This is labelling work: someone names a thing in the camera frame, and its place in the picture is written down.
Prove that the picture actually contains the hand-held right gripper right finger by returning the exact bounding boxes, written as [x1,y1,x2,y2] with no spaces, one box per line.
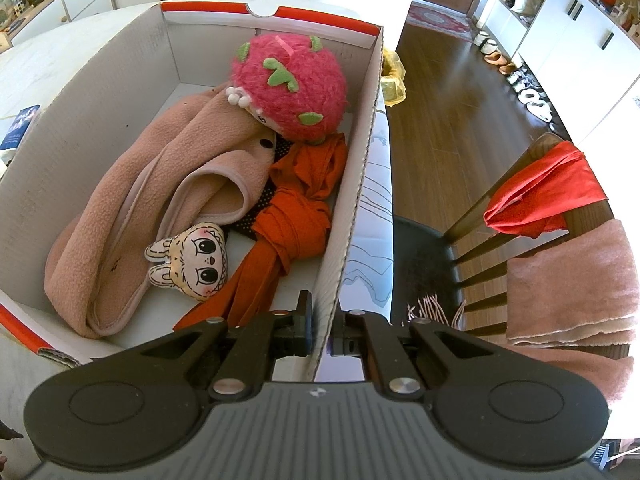
[327,300,496,403]

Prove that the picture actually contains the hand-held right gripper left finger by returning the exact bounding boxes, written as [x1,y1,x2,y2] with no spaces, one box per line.
[142,290,315,402]

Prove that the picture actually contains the orange cloth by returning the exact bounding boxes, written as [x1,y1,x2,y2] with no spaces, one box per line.
[172,132,349,333]

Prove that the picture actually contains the cream bunny plush toy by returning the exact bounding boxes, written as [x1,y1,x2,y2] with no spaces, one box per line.
[145,223,230,303]

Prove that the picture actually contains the pink fuzzy plush toy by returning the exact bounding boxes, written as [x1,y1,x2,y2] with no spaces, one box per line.
[227,32,349,147]

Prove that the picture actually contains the white cardboard box red rim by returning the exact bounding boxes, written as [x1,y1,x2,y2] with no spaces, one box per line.
[0,1,385,381]

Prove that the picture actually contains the black chair seat cushion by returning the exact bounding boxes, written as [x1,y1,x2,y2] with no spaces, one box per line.
[392,216,466,331]

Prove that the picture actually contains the printed table cloth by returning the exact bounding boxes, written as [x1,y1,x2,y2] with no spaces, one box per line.
[312,97,396,383]

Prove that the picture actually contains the dark wooden chair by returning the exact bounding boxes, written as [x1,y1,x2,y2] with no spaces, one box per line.
[442,132,618,346]

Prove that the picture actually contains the black dotted glove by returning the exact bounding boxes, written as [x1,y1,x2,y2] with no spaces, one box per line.
[227,135,293,243]

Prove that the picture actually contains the pink fleece garment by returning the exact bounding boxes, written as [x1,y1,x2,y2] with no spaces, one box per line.
[44,85,277,339]

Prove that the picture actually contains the pink wool scarf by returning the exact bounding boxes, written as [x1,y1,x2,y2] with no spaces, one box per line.
[405,219,640,406]

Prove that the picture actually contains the red cloth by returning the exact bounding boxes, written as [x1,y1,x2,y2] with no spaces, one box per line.
[483,141,608,238]

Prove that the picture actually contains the yellow plastic bag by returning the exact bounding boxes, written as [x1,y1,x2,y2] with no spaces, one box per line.
[381,46,407,107]

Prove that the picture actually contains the row of shoes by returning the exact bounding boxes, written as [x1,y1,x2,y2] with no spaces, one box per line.
[472,30,556,123]

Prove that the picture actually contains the red patterned rug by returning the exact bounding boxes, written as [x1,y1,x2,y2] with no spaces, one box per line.
[406,1,476,43]

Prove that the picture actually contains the blue booklet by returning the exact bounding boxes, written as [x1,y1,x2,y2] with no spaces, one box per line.
[0,104,41,153]

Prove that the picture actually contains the white cabinet black handles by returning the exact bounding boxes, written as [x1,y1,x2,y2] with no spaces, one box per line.
[482,0,640,146]

